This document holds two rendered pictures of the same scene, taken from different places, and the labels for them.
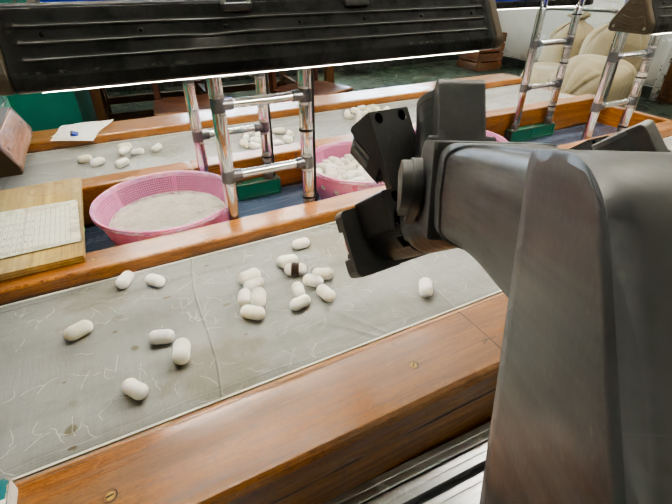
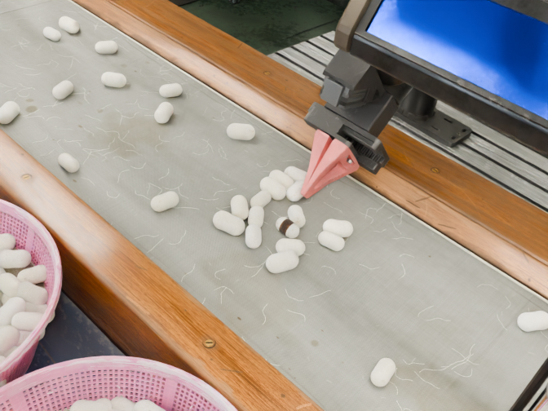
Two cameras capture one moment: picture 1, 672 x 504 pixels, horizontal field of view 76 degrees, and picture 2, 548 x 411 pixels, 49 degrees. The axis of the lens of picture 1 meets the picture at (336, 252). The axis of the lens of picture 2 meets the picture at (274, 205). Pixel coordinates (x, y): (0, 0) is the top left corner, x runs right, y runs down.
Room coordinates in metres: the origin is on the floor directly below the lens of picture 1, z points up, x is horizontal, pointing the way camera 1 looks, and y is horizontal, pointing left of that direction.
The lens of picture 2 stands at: (0.94, 0.13, 1.23)
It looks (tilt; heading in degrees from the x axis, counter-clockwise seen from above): 41 degrees down; 244
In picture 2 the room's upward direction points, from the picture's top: 9 degrees clockwise
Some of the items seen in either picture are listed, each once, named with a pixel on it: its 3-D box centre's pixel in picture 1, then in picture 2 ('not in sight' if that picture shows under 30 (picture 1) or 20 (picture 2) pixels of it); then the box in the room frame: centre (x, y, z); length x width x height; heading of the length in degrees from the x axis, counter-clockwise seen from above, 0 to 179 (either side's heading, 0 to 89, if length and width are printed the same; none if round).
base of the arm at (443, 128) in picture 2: not in sight; (420, 95); (0.33, -0.62, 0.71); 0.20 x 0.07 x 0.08; 115
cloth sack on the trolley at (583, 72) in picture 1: (585, 84); not in sight; (3.43, -1.91, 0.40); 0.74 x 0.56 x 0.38; 116
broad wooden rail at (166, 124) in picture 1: (323, 126); not in sight; (1.52, 0.04, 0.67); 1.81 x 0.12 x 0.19; 117
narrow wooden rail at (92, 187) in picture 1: (382, 150); not in sight; (1.17, -0.13, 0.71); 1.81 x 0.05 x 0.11; 117
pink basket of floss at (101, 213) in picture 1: (170, 218); not in sight; (0.75, 0.33, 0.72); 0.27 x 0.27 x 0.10
